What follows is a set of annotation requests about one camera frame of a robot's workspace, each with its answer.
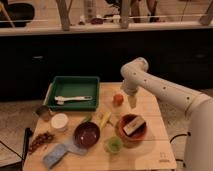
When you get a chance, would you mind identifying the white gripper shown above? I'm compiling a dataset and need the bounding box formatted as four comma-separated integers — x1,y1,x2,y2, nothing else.
121,80,138,109

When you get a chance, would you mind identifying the orange-red apple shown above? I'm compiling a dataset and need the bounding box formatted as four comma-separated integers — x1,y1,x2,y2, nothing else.
113,94,124,106

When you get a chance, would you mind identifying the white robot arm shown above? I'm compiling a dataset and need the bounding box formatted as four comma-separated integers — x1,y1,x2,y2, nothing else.
120,57,213,171

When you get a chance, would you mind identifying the wooden block brush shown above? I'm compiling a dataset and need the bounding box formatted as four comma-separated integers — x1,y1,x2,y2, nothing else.
123,116,145,135

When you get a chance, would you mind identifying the yellow banana toy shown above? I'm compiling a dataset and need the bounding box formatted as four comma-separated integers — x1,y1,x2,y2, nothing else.
99,112,111,129

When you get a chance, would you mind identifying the green vegetable toy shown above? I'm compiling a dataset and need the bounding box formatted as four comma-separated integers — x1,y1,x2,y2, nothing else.
82,115,92,123

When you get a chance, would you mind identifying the orange terracotta bowl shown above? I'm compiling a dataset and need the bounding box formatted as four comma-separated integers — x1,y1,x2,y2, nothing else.
115,114,147,148

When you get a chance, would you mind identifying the green plastic cup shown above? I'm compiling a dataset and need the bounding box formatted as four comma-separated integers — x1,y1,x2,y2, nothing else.
105,136,123,154

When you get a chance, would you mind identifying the dark red bowl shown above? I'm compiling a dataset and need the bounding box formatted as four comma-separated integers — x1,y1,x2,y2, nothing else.
73,122,100,149

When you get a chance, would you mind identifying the green plastic tray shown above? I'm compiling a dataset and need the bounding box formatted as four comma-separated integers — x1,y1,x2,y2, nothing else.
45,76,99,111

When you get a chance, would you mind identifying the white spatula utensil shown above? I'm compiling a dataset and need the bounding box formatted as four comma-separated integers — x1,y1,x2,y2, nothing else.
54,96,92,105

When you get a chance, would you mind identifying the white round container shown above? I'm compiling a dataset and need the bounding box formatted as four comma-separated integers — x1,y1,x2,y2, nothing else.
50,113,69,132

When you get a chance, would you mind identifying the blue-grey cloth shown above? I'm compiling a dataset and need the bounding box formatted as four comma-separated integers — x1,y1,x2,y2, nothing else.
64,138,88,155

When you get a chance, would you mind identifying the small metal cup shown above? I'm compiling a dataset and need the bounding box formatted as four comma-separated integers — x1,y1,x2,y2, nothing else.
36,105,51,122

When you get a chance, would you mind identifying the red grapes bunch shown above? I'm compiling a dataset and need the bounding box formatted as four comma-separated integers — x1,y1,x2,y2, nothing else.
28,132,54,154

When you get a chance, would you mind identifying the black cable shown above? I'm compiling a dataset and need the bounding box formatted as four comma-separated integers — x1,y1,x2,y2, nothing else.
169,132,191,164

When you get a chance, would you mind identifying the black table leg bracket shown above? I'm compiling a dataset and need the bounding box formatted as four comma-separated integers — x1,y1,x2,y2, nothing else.
22,127,33,159

